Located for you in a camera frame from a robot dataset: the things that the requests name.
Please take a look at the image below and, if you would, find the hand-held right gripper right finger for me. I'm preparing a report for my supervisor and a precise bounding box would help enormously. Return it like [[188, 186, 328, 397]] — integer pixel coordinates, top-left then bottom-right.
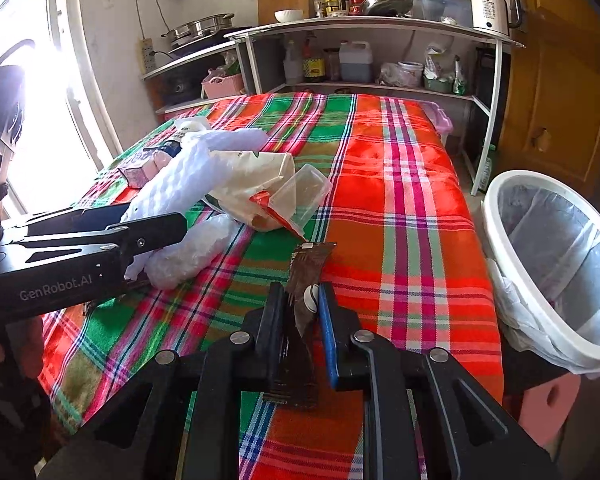
[[317, 282, 563, 480]]

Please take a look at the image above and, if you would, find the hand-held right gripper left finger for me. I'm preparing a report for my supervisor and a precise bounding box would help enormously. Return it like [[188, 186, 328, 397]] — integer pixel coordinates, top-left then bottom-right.
[[37, 281, 301, 480]]

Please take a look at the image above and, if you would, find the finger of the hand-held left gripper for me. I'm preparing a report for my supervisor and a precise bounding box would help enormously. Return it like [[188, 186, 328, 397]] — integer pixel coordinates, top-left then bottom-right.
[[0, 211, 189, 282], [5, 203, 131, 237]]

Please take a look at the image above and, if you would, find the white foam fruit net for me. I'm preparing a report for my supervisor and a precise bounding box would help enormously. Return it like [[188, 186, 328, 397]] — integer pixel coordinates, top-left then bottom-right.
[[121, 127, 270, 281]]

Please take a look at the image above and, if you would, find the brown snack wrapper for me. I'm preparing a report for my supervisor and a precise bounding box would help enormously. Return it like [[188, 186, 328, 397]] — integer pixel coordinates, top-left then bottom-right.
[[262, 241, 338, 408]]

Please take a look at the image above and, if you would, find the white round trash bin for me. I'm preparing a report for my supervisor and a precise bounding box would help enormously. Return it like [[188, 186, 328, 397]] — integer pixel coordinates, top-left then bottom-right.
[[481, 170, 600, 363]]

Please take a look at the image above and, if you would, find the person's left hand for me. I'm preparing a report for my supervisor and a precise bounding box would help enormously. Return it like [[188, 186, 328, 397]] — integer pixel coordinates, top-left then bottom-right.
[[10, 317, 46, 378]]

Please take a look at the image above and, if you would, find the clear crumpled plastic bag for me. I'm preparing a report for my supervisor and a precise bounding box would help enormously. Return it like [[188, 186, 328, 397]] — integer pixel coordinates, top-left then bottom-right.
[[145, 214, 241, 291]]

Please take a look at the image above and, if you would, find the pink drink carton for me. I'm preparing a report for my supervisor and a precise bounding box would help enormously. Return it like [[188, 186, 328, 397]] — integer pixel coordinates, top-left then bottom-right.
[[119, 152, 173, 189]]

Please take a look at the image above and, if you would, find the cream plastic bag red strip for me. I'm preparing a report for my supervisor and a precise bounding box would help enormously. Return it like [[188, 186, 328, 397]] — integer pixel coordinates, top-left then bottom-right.
[[202, 150, 306, 241]]

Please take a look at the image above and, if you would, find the black round appliance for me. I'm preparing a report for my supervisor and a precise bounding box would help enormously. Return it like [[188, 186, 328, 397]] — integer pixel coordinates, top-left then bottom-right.
[[162, 67, 206, 108]]

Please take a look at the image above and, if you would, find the clear plastic food container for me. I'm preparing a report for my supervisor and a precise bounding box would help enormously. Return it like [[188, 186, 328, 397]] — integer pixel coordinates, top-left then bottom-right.
[[269, 163, 332, 226]]

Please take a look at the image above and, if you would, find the plaid tablecloth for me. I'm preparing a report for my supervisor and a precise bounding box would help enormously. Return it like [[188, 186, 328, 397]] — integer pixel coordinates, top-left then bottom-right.
[[37, 92, 505, 480]]

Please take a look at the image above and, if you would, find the pink woven plastic basket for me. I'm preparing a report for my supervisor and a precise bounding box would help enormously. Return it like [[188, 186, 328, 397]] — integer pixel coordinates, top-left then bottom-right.
[[201, 72, 245, 100]]

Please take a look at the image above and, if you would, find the yellowed power strip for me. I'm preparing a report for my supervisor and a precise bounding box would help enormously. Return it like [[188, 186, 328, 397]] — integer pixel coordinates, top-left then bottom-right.
[[139, 37, 156, 75]]

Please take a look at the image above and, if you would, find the small white shelf unit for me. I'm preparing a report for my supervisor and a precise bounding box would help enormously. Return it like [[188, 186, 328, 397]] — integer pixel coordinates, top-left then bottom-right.
[[140, 40, 246, 116]]

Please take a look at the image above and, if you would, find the black induction cooker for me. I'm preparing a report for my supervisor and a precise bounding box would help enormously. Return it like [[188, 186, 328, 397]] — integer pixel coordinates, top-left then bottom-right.
[[167, 27, 253, 58]]

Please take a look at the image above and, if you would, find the steel steamer pot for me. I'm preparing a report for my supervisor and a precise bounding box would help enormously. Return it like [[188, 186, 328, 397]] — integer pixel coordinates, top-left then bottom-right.
[[160, 13, 236, 47]]

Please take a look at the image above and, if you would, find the tall clear plastic bottle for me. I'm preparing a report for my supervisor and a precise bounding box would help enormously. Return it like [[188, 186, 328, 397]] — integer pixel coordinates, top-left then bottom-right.
[[283, 40, 303, 85]]

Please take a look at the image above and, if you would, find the pink plastic stool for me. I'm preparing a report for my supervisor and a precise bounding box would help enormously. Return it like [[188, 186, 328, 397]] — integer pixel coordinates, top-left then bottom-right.
[[505, 370, 583, 448]]

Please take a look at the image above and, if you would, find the red cap yellow label bottle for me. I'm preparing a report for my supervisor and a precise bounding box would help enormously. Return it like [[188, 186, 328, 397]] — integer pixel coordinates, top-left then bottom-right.
[[302, 35, 327, 83]]

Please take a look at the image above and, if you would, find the translucent bin liner bag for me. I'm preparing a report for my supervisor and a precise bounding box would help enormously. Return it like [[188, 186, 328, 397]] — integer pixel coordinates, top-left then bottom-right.
[[486, 180, 600, 376]]

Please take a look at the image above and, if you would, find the dark glass jar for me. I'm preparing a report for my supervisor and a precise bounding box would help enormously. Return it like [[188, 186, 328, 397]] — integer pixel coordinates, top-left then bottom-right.
[[325, 47, 342, 82]]

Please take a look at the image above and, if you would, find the purple plastic tray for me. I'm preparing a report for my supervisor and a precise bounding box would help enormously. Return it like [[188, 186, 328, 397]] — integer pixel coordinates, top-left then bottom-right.
[[422, 101, 453, 136]]

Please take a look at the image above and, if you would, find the white plastic jerry can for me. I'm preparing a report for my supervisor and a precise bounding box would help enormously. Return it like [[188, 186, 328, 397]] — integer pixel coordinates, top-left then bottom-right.
[[339, 40, 373, 83]]

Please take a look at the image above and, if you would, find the crumpled translucent plastic bag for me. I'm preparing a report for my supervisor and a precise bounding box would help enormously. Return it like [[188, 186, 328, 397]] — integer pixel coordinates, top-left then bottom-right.
[[377, 62, 406, 87]]

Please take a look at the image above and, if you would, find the white curved shelf unit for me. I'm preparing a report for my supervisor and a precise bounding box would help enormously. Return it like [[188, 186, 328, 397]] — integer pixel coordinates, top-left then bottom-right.
[[225, 16, 526, 197]]

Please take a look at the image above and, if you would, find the white plastic tub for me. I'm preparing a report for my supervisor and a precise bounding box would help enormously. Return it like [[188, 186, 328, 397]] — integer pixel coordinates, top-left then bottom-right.
[[397, 60, 425, 87]]

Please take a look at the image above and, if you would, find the green basin with bags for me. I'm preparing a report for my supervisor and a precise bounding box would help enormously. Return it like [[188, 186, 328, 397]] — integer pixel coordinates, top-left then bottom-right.
[[424, 45, 468, 96]]

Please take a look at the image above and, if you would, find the steel wok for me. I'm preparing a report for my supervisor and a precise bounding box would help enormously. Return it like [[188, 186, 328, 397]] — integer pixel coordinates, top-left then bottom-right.
[[360, 0, 415, 17]]

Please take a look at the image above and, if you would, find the wooden door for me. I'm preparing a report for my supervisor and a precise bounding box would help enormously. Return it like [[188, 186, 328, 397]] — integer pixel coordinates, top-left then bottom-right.
[[497, 0, 600, 196]]

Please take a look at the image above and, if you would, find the clear plastic storage box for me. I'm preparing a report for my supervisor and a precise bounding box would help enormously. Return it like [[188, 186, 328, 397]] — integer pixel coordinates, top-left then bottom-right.
[[411, 0, 475, 28]]

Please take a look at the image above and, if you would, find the white electric kettle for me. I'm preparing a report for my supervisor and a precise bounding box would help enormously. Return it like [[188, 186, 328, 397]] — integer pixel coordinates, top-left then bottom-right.
[[467, 0, 523, 38]]

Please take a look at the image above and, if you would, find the white window frame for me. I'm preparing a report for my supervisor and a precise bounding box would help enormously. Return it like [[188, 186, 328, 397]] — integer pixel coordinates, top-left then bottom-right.
[[0, 0, 123, 216]]

